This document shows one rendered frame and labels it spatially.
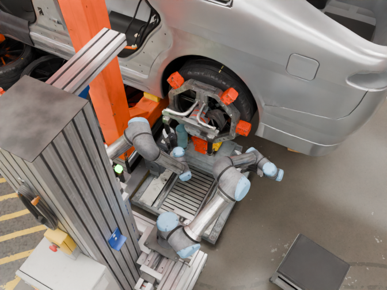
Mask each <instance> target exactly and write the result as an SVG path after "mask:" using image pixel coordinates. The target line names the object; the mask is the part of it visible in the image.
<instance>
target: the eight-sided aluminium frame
mask: <svg viewBox="0 0 387 290"><path fill-rule="evenodd" d="M188 89H191V90H194V91H198V92H199V93H202V94H205V95H208V96H210V97H212V98H214V99H216V100H217V101H218V103H219V104H220V105H221V107H223V109H224V110H225V111H226V113H227V114H228V115H229V116H230V117H231V118H232V121H231V126H230V131H227V132H223V133H220V134H219V135H218V136H217V137H216V139H215V140H214V142H213V144H214V143H219V142H224V141H227V140H232V139H234V138H235V137H236V134H237V133H236V126H237V124H238V122H239V120H240V112H239V110H237V108H236V107H235V106H234V105H233V104H232V103H230V104H229V105H225V104H224V103H223V102H222V101H221V100H220V98H221V96H222V95H223V93H224V92H223V91H222V90H221V89H219V88H216V87H213V86H210V85H208V84H205V83H202V82H199V81H196V80H195V79H189V80H187V81H185V82H184V83H183V84H182V85H181V87H179V88H177V89H174V88H172V89H171V90H170V92H169V93H168V94H169V95H168V96H169V108H170V109H171V110H173V111H176V112H179V113H181V111H180V110H179V109H178V100H177V95H178V94H179V93H182V92H184V91H186V90H188ZM207 135H208V133H207V132H204V131H202V132H201V134H200V135H199V136H196V137H199V138H201V139H203V140H206V137H207Z"/></svg>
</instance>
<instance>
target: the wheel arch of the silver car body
mask: <svg viewBox="0 0 387 290"><path fill-rule="evenodd" d="M195 55H198V54H185V55H180V56H177V57H175V58H173V59H172V60H170V61H169V62H168V63H167V64H166V65H165V67H164V68H163V70H162V72H161V75H160V82H159V88H160V95H161V98H162V99H164V98H165V96H166V95H167V94H168V93H169V85H170V84H169V83H168V81H167V79H168V78H169V77H170V75H171V74H173V73H175V72H176V71H179V70H180V69H181V68H182V66H183V65H184V63H185V62H186V61H187V60H188V59H189V58H191V57H193V56H195ZM200 56H204V55H200ZM205 57H208V56H205ZM208 58H210V57H208ZM211 59H213V58H211ZM214 60H216V59H214ZM216 61H218V60H216ZM218 62H220V61H218ZM220 63H222V62H220ZM222 64H223V63H222ZM224 65H225V64H224ZM225 66H227V65H225ZM227 67H228V66H227ZM229 68H230V67H229ZM230 69H231V68H230ZM231 70H232V69H231ZM232 71H233V70H232ZM234 72H235V71H234ZM235 73H236V72H235ZM236 74H237V73H236ZM237 75H238V74H237ZM239 77H240V76H239ZM241 79H242V78H241ZM242 80H243V79H242ZM243 81H244V80H243ZM244 82H245V81H244ZM245 84H246V83H245ZM246 85H247V84H246ZM247 87H248V88H249V86H248V85H247ZM249 89H250V88H249ZM250 91H251V89H250ZM251 93H252V91H251ZM252 94H253V93H252ZM253 96H254V95H253ZM254 98H255V97H254ZM255 101H256V99H255ZM256 103H257V101H256ZM257 107H258V111H259V106H258V104H257ZM259 126H260V111H259V125H258V128H257V130H256V132H255V135H256V134H257V132H258V130H259Z"/></svg>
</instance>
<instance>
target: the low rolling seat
mask: <svg viewBox="0 0 387 290"><path fill-rule="evenodd" d="M350 267H351V265H350V264H348V263H347V262H346V261H344V260H342V259H341V258H339V257H338V256H336V255H334V254H333V253H331V252H330V251H328V250H327V249H325V248H323V247H322V246H320V245H319V244H317V243H316V242H314V241H313V240H311V239H309V238H308V237H306V236H305V235H303V234H301V233H300V234H298V236H297V237H296V239H295V241H294V242H293V244H292V245H291V247H290V248H289V250H288V252H287V254H286V255H285V257H284V259H283V260H282V262H281V263H280V265H279V266H278V268H277V270H276V272H275V273H274V275H273V276H272V277H270V278H269V282H271V283H274V284H276V285H278V286H279V287H281V288H282V289H284V290H340V287H341V285H342V283H343V281H344V279H345V277H346V275H347V273H348V271H349V269H350Z"/></svg>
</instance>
